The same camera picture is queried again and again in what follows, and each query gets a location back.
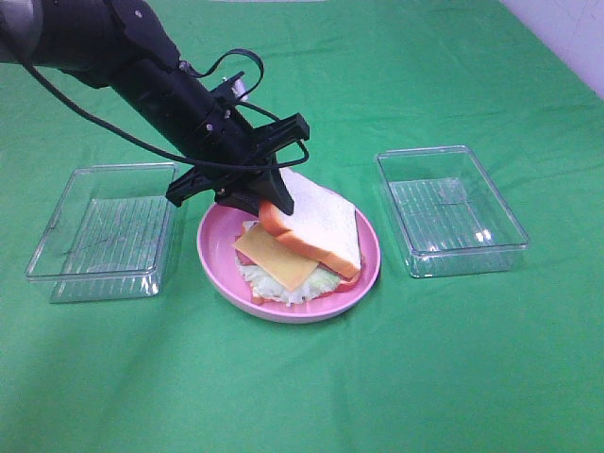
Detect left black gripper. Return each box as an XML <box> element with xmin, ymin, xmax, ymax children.
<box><xmin>165</xmin><ymin>90</ymin><xmax>310</xmax><ymax>215</ymax></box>

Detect yellow toy cheese slice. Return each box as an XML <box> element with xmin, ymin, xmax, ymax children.
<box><xmin>233</xmin><ymin>221</ymin><xmax>318</xmax><ymax>290</ymax></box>

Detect toy bread slice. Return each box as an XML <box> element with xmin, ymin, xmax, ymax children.
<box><xmin>240</xmin><ymin>221</ymin><xmax>367</xmax><ymax>308</ymax></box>
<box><xmin>259</xmin><ymin>168</ymin><xmax>361</xmax><ymax>279</ymax></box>

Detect green toy lettuce leaf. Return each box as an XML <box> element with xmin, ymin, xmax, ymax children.
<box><xmin>235</xmin><ymin>258</ymin><xmax>344</xmax><ymax>307</ymax></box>

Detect toy bacon strip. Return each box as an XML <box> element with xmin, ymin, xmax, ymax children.
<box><xmin>236</xmin><ymin>250</ymin><xmax>255</xmax><ymax>266</ymax></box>

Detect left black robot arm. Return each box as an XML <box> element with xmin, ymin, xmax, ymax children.
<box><xmin>1</xmin><ymin>1</ymin><xmax>310</xmax><ymax>214</ymax></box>

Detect pink round plate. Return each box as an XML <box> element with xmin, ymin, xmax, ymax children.
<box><xmin>197</xmin><ymin>205</ymin><xmax>381</xmax><ymax>324</ymax></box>

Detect left clear plastic tray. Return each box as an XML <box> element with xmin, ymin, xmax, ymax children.
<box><xmin>25</xmin><ymin>162</ymin><xmax>179</xmax><ymax>304</ymax></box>

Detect clear plastic tray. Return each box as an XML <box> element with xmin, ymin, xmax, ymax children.
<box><xmin>25</xmin><ymin>162</ymin><xmax>179</xmax><ymax>304</ymax></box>
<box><xmin>376</xmin><ymin>145</ymin><xmax>529</xmax><ymax>278</ymax></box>

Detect right clear plastic tray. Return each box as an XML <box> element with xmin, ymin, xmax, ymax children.
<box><xmin>376</xmin><ymin>145</ymin><xmax>529</xmax><ymax>278</ymax></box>

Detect green tablecloth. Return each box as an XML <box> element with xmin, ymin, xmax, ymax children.
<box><xmin>1</xmin><ymin>1</ymin><xmax>603</xmax><ymax>452</ymax></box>

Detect left black cable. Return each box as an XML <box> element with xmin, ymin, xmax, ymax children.
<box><xmin>0</xmin><ymin>32</ymin><xmax>311</xmax><ymax>172</ymax></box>

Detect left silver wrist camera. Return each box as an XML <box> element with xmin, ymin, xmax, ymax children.
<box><xmin>223</xmin><ymin>71</ymin><xmax>249</xmax><ymax>102</ymax></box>

